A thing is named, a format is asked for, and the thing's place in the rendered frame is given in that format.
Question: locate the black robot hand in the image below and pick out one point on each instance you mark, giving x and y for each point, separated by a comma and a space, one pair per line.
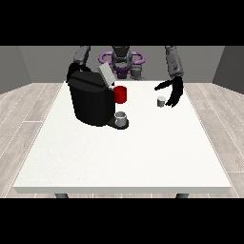
175, 90
73, 68

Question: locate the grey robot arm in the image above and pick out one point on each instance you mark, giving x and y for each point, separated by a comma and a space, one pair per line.
174, 63
81, 54

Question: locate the small grey coffee pod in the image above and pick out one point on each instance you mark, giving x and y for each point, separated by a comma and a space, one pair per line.
161, 101

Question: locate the pale grey machine lid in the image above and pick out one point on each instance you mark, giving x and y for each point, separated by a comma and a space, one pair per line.
106, 74

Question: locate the black coffee machine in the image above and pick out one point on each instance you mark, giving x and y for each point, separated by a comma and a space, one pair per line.
92, 98

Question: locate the red pod holder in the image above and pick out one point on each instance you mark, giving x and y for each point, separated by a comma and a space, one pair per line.
120, 94

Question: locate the grey robot trunk purple rings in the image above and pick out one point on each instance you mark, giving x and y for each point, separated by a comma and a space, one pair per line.
120, 60

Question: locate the small grey cup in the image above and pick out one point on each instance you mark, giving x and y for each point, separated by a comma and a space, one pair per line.
120, 118

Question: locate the dark table leg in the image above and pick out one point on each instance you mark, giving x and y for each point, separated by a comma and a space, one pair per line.
61, 195
182, 195

